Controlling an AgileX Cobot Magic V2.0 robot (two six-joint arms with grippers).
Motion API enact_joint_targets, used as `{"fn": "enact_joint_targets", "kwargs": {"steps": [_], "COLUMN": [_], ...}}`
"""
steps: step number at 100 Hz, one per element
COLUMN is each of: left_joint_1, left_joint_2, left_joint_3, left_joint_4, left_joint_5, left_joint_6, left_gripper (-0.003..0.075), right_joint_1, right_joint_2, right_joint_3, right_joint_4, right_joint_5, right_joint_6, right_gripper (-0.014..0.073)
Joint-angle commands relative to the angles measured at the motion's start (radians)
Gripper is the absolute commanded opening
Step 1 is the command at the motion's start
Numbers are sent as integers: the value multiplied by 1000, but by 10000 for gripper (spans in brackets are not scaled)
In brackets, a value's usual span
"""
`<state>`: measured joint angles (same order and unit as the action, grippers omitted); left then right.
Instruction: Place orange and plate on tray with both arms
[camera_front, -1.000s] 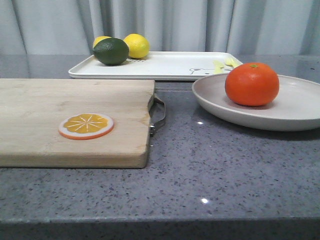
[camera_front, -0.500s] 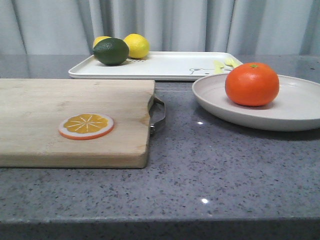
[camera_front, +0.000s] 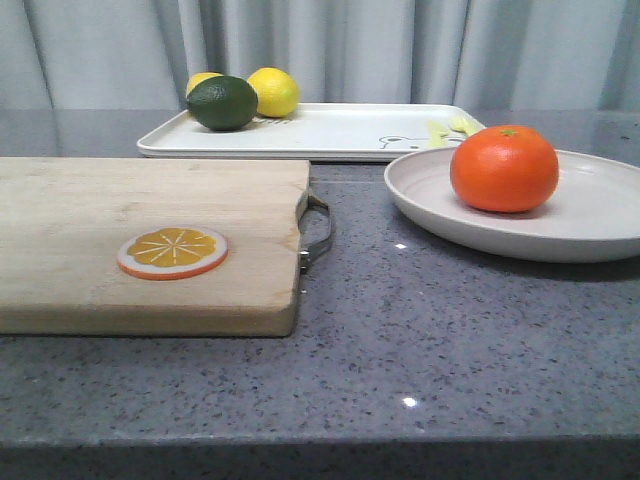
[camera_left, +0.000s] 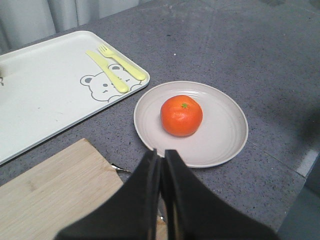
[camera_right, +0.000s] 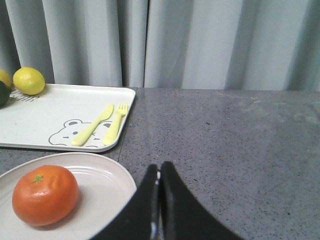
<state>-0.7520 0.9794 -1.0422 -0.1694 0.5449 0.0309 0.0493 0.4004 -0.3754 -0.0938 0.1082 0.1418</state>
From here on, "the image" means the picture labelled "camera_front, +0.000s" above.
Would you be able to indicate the orange tangerine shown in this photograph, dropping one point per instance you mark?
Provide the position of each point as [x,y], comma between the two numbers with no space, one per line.
[505,169]

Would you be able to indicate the cream round plate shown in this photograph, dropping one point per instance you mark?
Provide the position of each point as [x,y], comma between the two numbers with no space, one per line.
[593,215]

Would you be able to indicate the white rectangular tray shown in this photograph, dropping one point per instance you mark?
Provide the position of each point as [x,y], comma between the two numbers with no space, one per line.
[315,131]

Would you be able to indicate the orange slice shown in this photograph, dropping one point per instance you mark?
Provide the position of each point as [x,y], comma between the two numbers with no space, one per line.
[172,253]

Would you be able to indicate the yellow lemon right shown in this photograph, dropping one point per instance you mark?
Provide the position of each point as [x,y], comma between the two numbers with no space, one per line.
[278,93]

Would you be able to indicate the yellow lemon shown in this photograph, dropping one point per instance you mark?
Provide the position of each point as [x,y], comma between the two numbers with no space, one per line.
[278,93]
[199,82]

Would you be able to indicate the yellow plastic knife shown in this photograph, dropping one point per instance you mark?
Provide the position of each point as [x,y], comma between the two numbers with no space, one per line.
[440,135]

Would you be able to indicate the green lime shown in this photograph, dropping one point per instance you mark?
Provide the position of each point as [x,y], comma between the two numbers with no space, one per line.
[223,103]

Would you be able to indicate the yellow plastic fork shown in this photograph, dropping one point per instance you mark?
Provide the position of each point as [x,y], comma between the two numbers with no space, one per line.
[464,126]

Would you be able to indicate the yellow lemon left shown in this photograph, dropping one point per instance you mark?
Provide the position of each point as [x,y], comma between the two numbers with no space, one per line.
[199,82]

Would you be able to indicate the wooden cutting board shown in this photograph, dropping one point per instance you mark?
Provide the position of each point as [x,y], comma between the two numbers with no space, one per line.
[64,220]

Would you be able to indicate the grey curtain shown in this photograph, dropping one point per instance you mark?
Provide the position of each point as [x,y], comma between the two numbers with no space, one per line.
[474,54]

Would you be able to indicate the metal cutting board handle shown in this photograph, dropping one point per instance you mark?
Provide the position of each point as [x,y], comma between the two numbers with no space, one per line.
[315,228]

